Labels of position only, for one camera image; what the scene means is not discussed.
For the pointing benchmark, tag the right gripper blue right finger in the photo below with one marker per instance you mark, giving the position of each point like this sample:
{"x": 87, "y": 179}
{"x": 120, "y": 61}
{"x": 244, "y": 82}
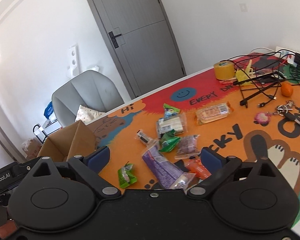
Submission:
{"x": 211, "y": 160}

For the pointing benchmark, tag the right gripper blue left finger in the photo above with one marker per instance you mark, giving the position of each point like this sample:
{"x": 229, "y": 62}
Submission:
{"x": 98, "y": 159}

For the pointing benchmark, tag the clear white biscuit packet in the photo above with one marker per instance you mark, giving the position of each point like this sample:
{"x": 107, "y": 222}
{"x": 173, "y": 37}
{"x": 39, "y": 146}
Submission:
{"x": 178, "y": 123}

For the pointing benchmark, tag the orange snack packet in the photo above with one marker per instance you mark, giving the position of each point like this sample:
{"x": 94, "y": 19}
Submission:
{"x": 195, "y": 166}

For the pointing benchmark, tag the brown cardboard box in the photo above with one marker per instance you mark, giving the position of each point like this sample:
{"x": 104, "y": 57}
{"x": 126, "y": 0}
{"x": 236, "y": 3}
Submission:
{"x": 75, "y": 139}

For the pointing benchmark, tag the brown grain snack packet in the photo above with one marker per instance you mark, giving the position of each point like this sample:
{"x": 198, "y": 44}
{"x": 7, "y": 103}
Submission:
{"x": 187, "y": 147}

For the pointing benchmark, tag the small green candy packet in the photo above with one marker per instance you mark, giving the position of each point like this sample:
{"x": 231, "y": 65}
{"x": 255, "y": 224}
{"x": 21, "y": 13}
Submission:
{"x": 126, "y": 176}

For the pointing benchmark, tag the brown box on floor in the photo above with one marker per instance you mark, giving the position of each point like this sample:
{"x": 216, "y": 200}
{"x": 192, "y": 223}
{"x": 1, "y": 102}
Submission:
{"x": 31, "y": 147}

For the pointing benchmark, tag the purple snack bag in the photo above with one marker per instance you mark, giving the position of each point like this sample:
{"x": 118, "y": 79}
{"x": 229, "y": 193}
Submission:
{"x": 167, "y": 173}

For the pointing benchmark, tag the white dotted cushion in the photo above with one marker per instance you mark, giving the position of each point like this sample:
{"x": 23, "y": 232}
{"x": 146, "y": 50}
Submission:
{"x": 87, "y": 115}

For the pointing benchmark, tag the orange cracker packet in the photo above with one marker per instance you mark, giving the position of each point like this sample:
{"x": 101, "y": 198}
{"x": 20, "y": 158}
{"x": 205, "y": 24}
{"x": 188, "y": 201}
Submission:
{"x": 213, "y": 113}

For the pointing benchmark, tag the green foil snack packet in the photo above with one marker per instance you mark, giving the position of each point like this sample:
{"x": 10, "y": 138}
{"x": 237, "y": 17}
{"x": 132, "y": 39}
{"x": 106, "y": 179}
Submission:
{"x": 169, "y": 141}

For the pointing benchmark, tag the small black clear packet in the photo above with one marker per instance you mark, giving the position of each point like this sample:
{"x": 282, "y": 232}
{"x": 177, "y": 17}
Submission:
{"x": 142, "y": 137}

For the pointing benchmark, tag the green blue snack sachet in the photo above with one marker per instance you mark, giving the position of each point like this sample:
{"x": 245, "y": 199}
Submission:
{"x": 170, "y": 111}

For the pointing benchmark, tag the blue plastic bag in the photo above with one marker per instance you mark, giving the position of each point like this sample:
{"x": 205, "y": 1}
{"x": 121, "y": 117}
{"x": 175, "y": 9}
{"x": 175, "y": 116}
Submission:
{"x": 49, "y": 112}

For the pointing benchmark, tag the colourful cartoon table mat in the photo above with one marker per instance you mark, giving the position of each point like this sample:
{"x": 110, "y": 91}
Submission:
{"x": 236, "y": 134}

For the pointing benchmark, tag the grey armchair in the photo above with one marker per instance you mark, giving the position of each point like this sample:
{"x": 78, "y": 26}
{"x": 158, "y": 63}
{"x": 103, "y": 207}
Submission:
{"x": 90, "y": 89}

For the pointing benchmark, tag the key bunch with car key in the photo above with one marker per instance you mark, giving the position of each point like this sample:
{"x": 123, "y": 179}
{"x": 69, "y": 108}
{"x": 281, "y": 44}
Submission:
{"x": 286, "y": 111}

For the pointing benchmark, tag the yellow plastic bag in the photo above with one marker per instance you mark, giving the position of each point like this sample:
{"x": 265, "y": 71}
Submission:
{"x": 241, "y": 75}

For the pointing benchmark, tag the yellow tape roll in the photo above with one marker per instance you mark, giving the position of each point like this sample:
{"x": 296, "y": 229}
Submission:
{"x": 224, "y": 70}

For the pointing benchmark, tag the orange mandarin fruit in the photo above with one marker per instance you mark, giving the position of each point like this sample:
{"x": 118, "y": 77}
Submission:
{"x": 286, "y": 89}

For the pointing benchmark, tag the white power strip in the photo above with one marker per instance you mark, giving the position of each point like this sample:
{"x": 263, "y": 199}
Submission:
{"x": 286, "y": 54}

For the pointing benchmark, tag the grey door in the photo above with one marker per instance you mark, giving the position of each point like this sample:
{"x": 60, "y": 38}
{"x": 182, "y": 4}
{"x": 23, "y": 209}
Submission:
{"x": 148, "y": 56}

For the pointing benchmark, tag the pink fluffy keychain charm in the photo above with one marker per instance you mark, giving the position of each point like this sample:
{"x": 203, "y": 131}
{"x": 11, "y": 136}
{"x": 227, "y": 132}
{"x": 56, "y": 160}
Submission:
{"x": 262, "y": 118}

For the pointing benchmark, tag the white wall socket plate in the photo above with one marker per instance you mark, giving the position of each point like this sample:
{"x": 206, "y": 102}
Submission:
{"x": 73, "y": 68}

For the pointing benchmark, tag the black door handle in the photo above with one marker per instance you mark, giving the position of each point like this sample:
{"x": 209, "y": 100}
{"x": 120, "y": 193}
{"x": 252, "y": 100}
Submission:
{"x": 113, "y": 39}

